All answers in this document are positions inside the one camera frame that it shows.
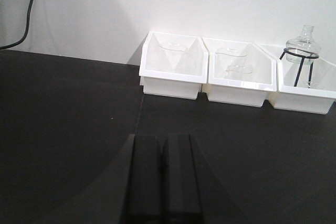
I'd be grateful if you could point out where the white storage bin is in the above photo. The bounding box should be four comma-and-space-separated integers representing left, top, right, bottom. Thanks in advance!
202, 37, 277, 107
259, 44, 335, 114
139, 31, 208, 100

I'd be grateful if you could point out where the glass beaker front middle bin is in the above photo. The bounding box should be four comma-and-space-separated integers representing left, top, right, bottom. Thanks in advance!
225, 65, 253, 81

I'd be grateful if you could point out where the white storage bin left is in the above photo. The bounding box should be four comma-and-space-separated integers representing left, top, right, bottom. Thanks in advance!
139, 31, 208, 100

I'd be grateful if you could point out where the white storage bin middle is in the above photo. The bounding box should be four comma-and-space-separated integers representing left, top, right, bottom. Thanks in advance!
202, 37, 277, 107

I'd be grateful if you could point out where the black wire flask stand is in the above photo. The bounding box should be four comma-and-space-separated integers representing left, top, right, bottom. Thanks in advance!
279, 48, 319, 87

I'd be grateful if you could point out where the glass beaker in left bin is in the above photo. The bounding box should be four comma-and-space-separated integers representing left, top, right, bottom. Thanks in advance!
159, 42, 188, 61

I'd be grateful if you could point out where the inverted glass flask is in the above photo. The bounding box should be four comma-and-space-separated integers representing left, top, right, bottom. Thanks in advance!
286, 25, 322, 57

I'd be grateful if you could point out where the glass beaker rear middle bin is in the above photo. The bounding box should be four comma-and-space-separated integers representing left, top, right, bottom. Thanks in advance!
215, 48, 247, 65

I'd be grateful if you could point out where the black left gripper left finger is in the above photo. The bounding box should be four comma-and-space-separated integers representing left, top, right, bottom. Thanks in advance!
122, 134, 162, 218

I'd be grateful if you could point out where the white storage bin right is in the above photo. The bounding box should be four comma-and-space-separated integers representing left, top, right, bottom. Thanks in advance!
259, 44, 335, 114

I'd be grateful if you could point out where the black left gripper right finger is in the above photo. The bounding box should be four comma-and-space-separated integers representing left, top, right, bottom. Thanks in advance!
162, 134, 202, 216

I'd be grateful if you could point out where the black cable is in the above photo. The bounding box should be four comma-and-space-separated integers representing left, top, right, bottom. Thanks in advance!
0, 0, 36, 50

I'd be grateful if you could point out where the glass beaker bin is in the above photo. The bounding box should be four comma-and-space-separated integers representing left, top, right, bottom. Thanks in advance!
215, 48, 247, 65
225, 65, 253, 81

